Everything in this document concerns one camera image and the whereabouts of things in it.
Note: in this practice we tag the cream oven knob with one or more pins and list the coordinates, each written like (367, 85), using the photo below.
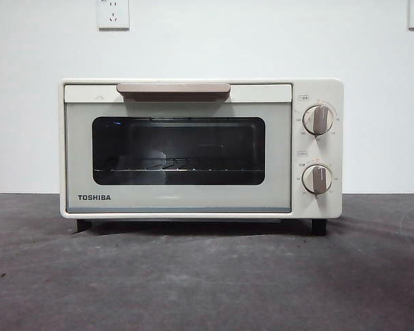
(318, 120)
(318, 179)

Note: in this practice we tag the cream Toshiba toaster oven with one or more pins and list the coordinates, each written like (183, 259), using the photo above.
(334, 103)

